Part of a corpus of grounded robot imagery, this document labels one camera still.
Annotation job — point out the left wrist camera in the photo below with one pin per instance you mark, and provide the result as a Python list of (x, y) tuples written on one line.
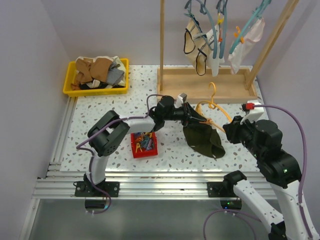
[(180, 100)]

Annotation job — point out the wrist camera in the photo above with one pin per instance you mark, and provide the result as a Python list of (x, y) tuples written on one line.
[(253, 111), (180, 100)]

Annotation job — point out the aluminium rail frame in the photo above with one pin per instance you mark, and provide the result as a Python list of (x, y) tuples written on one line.
[(176, 173)]

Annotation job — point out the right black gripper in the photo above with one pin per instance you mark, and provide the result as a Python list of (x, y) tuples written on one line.
[(232, 128)]

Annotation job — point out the wooden drying rack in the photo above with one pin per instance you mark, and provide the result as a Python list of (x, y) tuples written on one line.
[(230, 88)]

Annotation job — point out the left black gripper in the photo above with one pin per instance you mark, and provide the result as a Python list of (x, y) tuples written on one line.
[(190, 115)]

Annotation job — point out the pile of clothes in bin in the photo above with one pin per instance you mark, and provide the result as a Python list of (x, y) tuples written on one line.
[(101, 72)]

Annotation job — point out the colourful clothespins pile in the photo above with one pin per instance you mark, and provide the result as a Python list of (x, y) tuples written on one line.
[(143, 141)]

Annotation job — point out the pink white underwear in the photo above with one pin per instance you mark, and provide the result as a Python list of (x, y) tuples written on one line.
[(253, 36)]

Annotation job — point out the dark green underwear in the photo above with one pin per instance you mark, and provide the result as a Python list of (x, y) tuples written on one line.
[(204, 140)]

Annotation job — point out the teal clothes hanger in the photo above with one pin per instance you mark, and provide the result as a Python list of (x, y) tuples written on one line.
[(241, 33)]

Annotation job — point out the white lettered underwear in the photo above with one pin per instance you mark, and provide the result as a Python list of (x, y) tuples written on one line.
[(209, 56)]

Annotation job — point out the yellow clothespin on hanger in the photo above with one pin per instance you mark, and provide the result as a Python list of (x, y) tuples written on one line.
[(220, 18)]

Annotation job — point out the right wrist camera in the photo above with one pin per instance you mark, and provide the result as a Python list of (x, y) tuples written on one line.
[(253, 111)]

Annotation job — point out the yellow plastic bin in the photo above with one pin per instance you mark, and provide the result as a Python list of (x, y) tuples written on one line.
[(70, 79)]

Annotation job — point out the orange clothes hanger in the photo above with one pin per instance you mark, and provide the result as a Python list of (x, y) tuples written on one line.
[(212, 105)]

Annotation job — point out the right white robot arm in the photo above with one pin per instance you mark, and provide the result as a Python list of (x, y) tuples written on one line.
[(263, 140)]

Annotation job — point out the beige black-trimmed underwear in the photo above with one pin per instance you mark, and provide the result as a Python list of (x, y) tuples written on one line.
[(196, 50)]

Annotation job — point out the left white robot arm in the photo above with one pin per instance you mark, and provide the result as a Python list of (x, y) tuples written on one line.
[(107, 134)]

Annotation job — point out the red clothespin bin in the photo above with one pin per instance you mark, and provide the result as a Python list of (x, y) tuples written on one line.
[(144, 154)]

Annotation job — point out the orange clothespin on grey hanger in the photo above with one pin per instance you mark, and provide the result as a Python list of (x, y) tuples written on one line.
[(220, 37)]

